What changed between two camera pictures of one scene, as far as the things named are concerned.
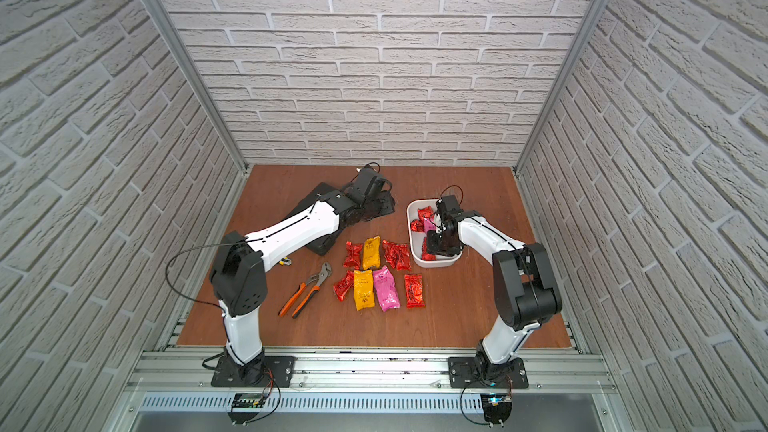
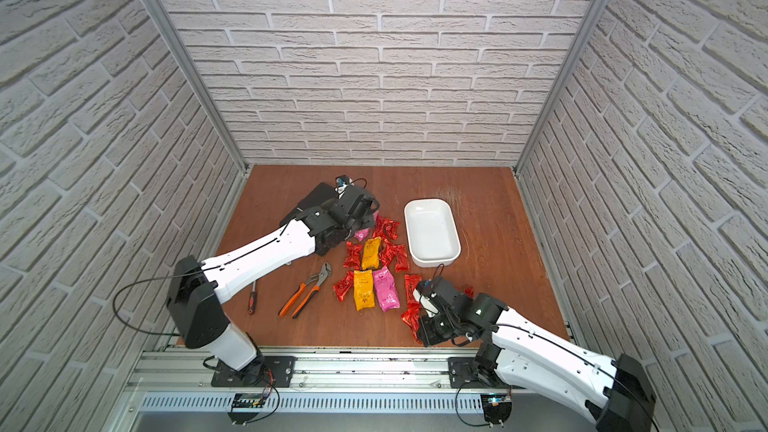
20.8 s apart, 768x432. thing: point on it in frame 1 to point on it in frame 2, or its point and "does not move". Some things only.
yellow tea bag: x=372 y=252 does not move
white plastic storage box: x=416 y=237 does not move
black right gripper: x=435 y=248 to x=426 y=335
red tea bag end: x=425 y=213 to x=385 y=227
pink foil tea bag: x=386 y=289 does not move
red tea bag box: x=397 y=255 does not move
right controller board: x=497 y=408 does not move
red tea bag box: x=417 y=226 to x=412 y=314
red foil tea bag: x=344 y=285 does not move
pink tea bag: x=428 y=225 to x=361 y=234
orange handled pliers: x=317 y=280 does not move
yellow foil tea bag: x=364 y=289 does not move
